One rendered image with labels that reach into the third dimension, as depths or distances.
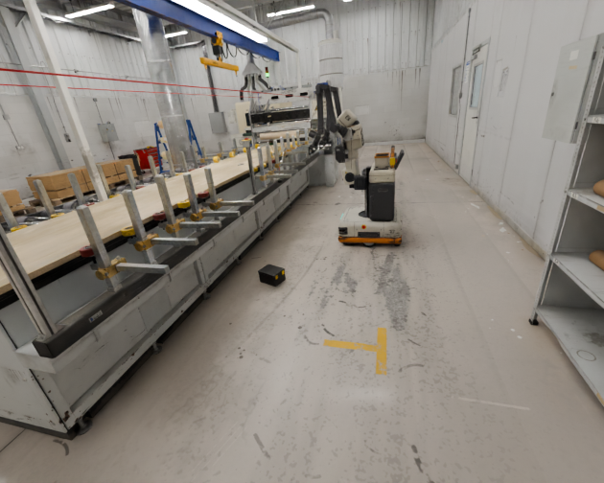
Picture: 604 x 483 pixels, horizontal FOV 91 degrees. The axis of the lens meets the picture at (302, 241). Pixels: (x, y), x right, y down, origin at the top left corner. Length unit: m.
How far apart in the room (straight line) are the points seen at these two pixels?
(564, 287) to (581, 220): 0.44
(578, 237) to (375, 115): 10.29
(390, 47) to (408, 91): 1.53
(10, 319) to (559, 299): 2.86
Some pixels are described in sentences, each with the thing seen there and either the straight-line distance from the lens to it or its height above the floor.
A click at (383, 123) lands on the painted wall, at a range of 12.06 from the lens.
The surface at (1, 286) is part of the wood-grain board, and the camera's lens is 1.62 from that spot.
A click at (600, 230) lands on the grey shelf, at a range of 2.31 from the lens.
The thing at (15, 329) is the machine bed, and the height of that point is 0.70.
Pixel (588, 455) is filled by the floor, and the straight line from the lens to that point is 1.91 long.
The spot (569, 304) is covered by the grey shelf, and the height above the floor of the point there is 0.16.
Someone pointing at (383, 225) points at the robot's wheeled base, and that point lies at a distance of 3.17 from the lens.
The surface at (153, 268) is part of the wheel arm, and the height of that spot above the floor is 0.81.
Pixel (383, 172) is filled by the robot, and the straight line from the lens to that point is 3.05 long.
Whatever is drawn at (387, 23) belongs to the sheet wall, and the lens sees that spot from 12.31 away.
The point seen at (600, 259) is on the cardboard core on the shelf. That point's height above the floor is 0.57.
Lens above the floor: 1.40
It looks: 23 degrees down
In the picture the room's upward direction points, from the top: 6 degrees counter-clockwise
